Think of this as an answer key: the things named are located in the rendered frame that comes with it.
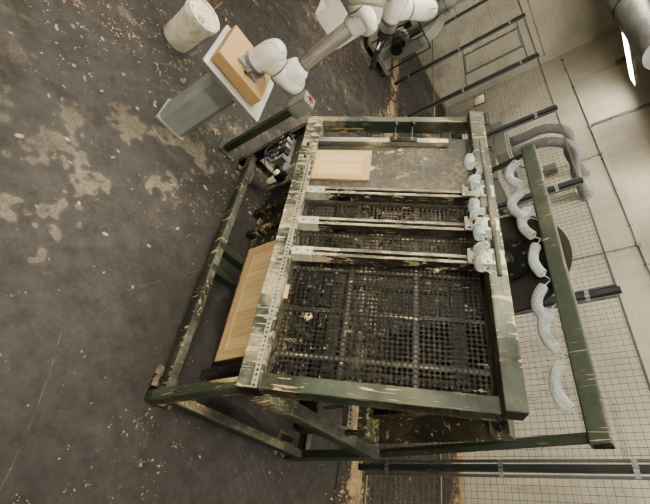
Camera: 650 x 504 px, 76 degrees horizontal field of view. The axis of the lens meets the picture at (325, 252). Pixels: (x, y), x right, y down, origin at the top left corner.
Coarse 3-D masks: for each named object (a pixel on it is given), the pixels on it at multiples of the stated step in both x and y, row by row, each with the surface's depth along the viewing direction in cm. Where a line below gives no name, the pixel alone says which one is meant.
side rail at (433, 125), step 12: (324, 120) 328; (336, 120) 327; (348, 120) 325; (360, 120) 324; (372, 120) 323; (384, 120) 321; (396, 120) 320; (408, 120) 319; (420, 120) 318; (432, 120) 316; (444, 120) 315; (456, 120) 314; (372, 132) 330; (384, 132) 329; (396, 132) 327; (408, 132) 326; (420, 132) 324; (432, 132) 323; (456, 132) 320
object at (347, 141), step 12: (324, 144) 316; (336, 144) 315; (348, 144) 313; (360, 144) 312; (372, 144) 310; (384, 144) 309; (396, 144) 307; (408, 144) 306; (420, 144) 304; (432, 144) 303; (444, 144) 302
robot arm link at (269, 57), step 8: (272, 40) 263; (280, 40) 267; (256, 48) 267; (264, 48) 263; (272, 48) 262; (280, 48) 263; (256, 56) 267; (264, 56) 265; (272, 56) 264; (280, 56) 266; (256, 64) 270; (264, 64) 269; (272, 64) 269; (280, 64) 270; (264, 72) 278; (272, 72) 274
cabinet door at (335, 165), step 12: (324, 156) 306; (336, 156) 305; (348, 156) 304; (360, 156) 303; (324, 168) 298; (336, 168) 297; (348, 168) 296; (360, 168) 295; (336, 180) 291; (348, 180) 289; (360, 180) 288
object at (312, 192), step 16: (480, 176) 248; (320, 192) 275; (336, 192) 274; (352, 192) 272; (368, 192) 271; (384, 192) 270; (400, 192) 270; (416, 192) 268; (432, 192) 267; (448, 192) 265; (464, 192) 259
